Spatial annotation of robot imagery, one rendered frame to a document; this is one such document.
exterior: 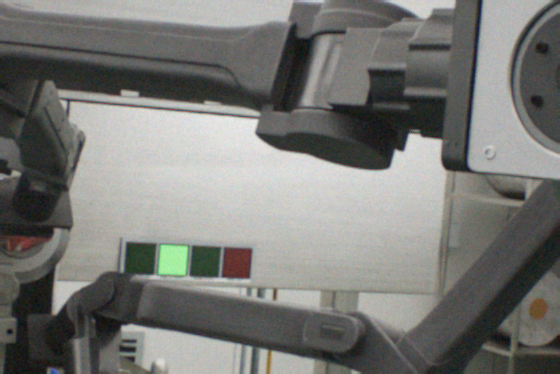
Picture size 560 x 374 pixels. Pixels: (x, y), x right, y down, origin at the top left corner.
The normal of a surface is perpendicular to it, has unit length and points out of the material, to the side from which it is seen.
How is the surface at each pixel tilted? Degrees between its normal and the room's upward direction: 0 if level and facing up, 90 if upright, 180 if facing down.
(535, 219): 77
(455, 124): 90
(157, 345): 90
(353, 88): 73
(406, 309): 90
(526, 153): 90
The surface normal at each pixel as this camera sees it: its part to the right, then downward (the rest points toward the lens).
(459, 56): -0.67, -0.02
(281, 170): 0.40, 0.08
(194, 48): -0.48, -0.29
